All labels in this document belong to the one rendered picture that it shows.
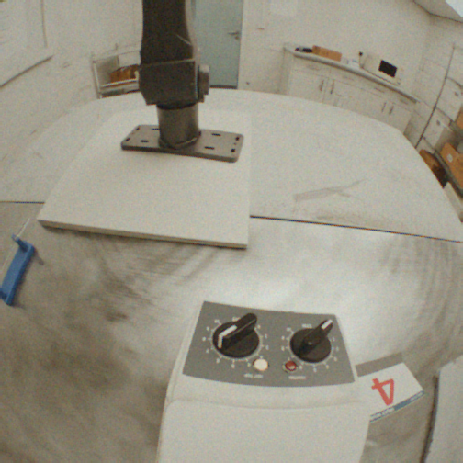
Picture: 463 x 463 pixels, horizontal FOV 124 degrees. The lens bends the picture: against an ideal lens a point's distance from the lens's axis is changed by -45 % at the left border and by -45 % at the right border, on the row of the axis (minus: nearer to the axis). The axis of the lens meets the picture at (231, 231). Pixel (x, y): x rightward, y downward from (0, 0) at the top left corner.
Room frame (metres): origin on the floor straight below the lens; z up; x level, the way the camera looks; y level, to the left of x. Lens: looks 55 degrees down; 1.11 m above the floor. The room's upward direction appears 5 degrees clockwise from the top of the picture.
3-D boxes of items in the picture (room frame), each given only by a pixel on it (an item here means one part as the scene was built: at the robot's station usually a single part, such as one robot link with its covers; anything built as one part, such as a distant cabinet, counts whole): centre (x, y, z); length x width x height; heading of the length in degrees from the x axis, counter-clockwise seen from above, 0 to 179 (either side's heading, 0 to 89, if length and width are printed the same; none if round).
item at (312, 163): (0.42, 0.04, 0.45); 1.20 x 0.48 x 0.90; 89
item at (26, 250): (0.04, 0.30, 0.92); 0.10 x 0.03 x 0.04; 172
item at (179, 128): (0.30, 0.09, 0.96); 0.20 x 0.07 x 0.08; 82
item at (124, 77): (2.11, 1.06, 0.59); 0.65 x 0.48 x 0.93; 89
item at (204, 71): (0.29, 0.09, 1.02); 0.09 x 0.06 x 0.06; 95
